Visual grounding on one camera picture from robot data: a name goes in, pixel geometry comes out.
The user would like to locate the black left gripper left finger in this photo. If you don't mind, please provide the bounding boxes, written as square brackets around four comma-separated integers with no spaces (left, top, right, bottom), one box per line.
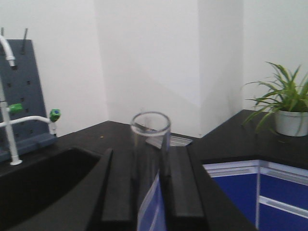
[87,149,136,231]

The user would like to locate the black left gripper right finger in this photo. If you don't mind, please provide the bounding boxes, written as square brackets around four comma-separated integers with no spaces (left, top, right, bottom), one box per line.
[162,147,256,231]

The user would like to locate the short transparent glass tube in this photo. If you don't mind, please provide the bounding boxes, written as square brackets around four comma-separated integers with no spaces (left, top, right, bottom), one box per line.
[130,111,171,231]

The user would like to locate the blue cabinet front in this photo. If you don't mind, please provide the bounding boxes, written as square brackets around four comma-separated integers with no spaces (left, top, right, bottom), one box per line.
[138,159,308,231]

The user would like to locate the black lab sink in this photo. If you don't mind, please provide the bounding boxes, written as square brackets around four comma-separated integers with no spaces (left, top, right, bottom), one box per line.
[0,149,100,231]

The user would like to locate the white lab faucet green knobs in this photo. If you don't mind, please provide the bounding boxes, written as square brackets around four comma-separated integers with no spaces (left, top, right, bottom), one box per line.
[0,35,62,166]

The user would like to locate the potted spider plant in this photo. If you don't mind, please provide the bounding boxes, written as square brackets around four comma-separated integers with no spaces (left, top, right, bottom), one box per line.
[243,62,308,137]

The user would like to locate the grey pegboard drying rack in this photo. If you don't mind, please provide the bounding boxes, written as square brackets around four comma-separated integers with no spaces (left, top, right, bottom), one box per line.
[0,27,58,164]

